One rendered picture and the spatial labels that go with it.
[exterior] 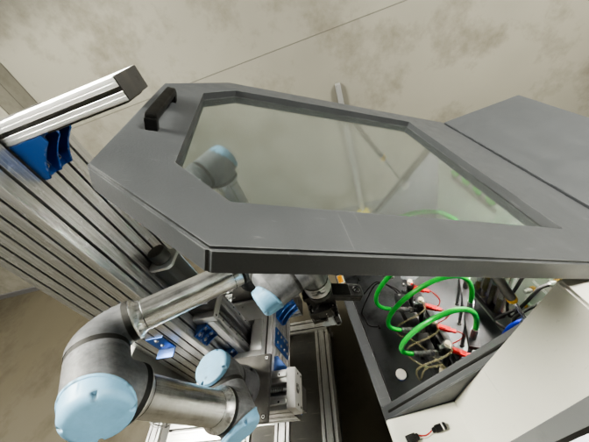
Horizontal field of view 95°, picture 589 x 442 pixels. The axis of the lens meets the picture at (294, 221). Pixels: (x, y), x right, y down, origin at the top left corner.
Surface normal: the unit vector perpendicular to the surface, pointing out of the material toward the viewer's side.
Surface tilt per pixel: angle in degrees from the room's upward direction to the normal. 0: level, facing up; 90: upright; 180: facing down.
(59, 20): 90
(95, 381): 39
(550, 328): 76
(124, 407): 83
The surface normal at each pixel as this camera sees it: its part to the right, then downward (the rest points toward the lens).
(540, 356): -0.99, 0.15
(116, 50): 0.01, 0.66
